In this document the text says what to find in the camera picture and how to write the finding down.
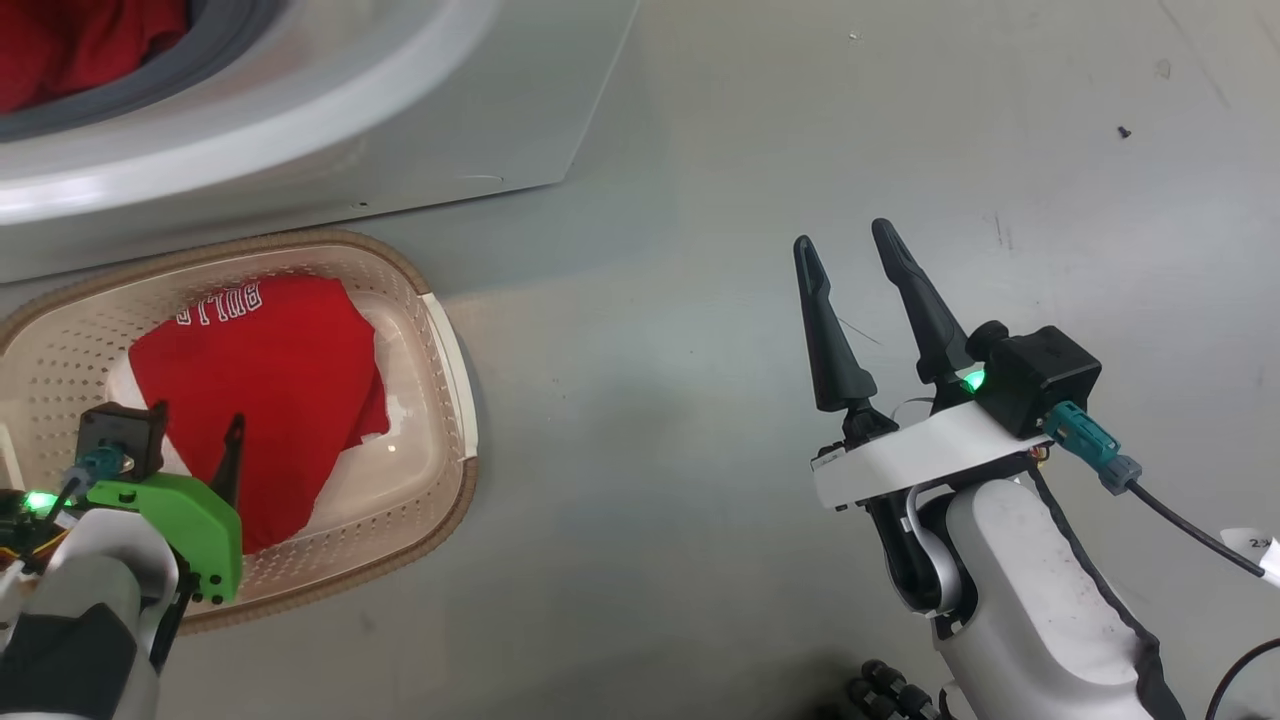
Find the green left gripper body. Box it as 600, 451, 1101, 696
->
86, 472, 244, 607

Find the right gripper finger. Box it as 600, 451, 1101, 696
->
793, 235, 898, 442
871, 218, 977, 413

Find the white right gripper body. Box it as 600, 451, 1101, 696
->
812, 400, 1051, 613

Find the red printed basketball jersey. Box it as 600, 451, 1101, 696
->
127, 274, 392, 555

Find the cream perforated laundry basket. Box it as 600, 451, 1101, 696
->
0, 228, 480, 634

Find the white front-load washing machine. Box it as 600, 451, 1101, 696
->
0, 0, 642, 285

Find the black corrugated conduit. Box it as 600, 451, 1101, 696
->
846, 657, 943, 720

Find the teal connector left camera cable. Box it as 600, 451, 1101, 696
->
30, 444, 128, 546

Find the teal connector black camera cable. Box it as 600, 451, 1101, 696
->
1042, 400, 1280, 588

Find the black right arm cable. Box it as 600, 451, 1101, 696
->
1028, 465, 1189, 720

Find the thin black loose cable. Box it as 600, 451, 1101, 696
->
1204, 637, 1280, 720

